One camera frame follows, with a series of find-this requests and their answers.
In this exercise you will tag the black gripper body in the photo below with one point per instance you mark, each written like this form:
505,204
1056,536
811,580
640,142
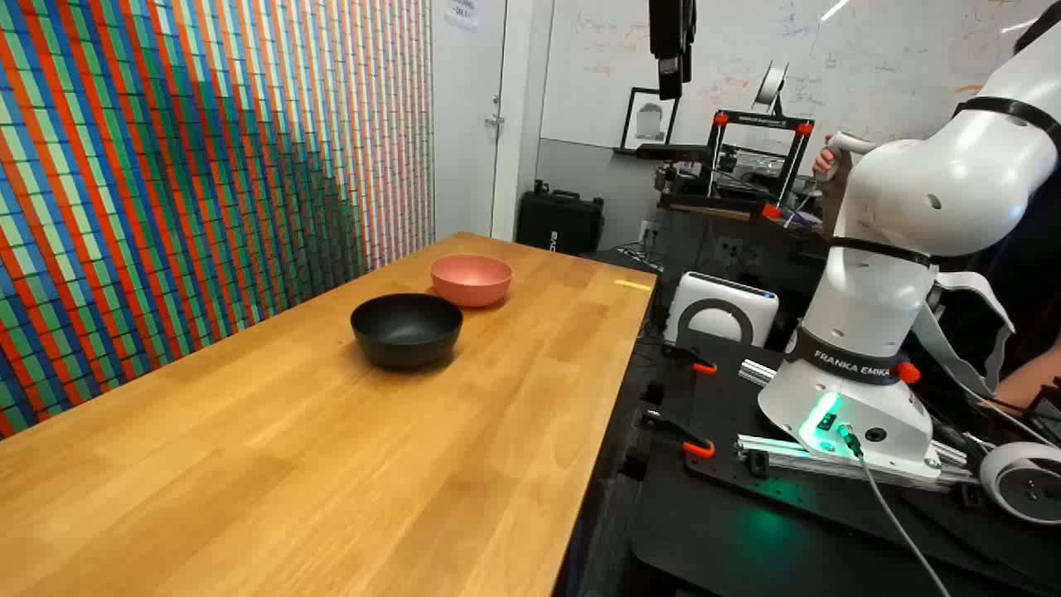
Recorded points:
669,29

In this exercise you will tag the black bowl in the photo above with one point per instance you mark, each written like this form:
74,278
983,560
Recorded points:
406,336

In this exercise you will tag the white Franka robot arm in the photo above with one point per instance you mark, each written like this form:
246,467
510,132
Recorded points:
938,186

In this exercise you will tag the person forearm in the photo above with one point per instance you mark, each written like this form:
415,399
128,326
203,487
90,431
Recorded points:
1028,385

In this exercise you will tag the light red bowl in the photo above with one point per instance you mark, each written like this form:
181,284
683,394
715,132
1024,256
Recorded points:
472,280

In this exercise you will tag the framed portrait picture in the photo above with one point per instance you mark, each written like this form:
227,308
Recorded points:
651,116

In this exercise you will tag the filament spool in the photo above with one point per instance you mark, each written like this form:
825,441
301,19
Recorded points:
771,89

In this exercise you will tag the black orange 3D printer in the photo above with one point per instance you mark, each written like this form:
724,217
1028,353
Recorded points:
760,166

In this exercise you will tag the black carry case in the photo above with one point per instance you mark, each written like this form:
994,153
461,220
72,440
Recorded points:
557,220

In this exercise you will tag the dark printer desk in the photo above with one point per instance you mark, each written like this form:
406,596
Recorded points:
731,250

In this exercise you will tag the white rounded box device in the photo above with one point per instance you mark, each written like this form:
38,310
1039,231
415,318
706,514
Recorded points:
720,310

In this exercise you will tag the orange black clamp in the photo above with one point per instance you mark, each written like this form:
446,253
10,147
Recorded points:
697,448
704,368

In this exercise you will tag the white round device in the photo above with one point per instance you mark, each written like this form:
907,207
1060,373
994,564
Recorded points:
1023,481

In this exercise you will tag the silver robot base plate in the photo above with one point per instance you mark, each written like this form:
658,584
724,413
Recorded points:
795,452

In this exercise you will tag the black robot mount table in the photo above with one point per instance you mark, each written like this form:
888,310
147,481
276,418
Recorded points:
772,533

